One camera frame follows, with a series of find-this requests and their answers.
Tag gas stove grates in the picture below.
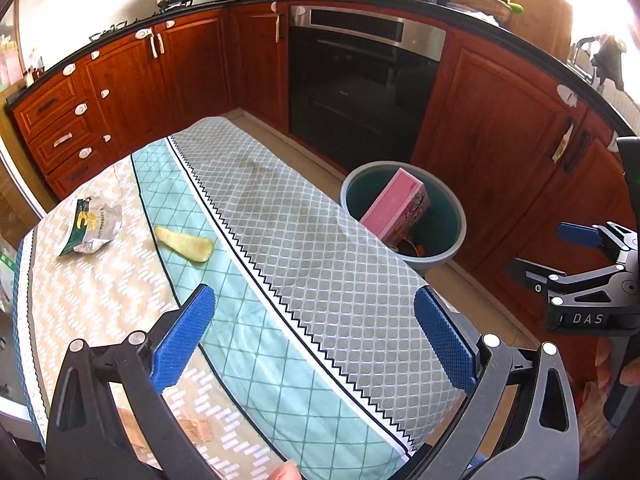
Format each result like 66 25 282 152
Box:
89 2 196 43

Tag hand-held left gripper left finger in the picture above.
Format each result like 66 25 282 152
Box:
45 284 221 480

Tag wooden cabinet drawer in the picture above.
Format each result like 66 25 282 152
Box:
47 145 111 196
32 115 96 166
17 77 83 138

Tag white cabinet safety locks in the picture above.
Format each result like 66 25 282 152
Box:
62 2 621 161

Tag person's right hand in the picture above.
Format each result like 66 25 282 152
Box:
594 337 640 391

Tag wooden cutting board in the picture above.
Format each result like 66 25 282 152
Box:
510 0 573 61

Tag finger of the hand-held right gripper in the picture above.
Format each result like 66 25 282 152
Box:
557 221 632 266
507 257 623 306

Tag grey round bin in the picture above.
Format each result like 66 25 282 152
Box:
340 161 467 266

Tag brown paper bag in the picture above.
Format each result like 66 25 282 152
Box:
117 407 211 448

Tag wide wooden cabinet beside oven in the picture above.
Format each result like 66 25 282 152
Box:
410 27 640 376

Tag narrow wooden corner cabinet door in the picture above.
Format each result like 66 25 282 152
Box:
232 2 290 133

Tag dark hanging cloth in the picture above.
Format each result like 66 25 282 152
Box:
590 34 628 91

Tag black built-in oven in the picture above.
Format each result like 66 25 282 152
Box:
287 5 447 173

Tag group of condiment bottles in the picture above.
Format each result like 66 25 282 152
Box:
25 47 46 86

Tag patterned tablecloth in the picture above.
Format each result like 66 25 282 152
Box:
12 117 471 480

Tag pink snack box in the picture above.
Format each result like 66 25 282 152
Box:
360 168 432 241

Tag yellow fruit peel piece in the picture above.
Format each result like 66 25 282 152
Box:
153 226 216 265

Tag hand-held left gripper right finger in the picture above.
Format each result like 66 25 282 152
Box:
415 286 581 480

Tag green snack packet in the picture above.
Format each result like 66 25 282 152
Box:
57 196 123 257

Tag person's left hand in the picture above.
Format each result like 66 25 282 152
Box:
267 461 301 480

